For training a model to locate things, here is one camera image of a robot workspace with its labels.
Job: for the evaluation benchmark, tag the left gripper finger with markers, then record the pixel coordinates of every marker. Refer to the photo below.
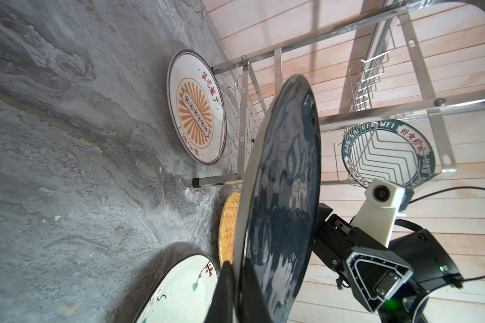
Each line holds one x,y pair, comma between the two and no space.
222,305

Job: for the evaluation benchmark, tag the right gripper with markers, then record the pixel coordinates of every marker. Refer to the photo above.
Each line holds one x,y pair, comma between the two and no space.
373,273

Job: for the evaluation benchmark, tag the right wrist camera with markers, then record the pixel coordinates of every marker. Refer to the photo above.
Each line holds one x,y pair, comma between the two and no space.
384,201

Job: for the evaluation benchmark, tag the stainless steel dish rack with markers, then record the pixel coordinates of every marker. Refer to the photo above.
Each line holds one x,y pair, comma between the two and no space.
357,105

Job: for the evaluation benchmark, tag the white plate green lettered rim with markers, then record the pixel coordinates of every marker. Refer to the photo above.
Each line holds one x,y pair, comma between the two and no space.
389,150

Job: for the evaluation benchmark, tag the orange woven pattern plate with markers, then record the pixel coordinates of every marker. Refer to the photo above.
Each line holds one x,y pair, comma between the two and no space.
227,228

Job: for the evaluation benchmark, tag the cream floral plate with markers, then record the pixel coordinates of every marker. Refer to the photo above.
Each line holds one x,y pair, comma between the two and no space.
184,294

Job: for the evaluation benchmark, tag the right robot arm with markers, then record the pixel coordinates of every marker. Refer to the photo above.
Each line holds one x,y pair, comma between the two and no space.
432,266

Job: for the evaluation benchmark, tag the black round plate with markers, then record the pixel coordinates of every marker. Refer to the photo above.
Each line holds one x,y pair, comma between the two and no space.
278,209

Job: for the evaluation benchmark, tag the small orange sunburst plate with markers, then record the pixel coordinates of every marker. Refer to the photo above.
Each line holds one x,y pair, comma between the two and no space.
196,107

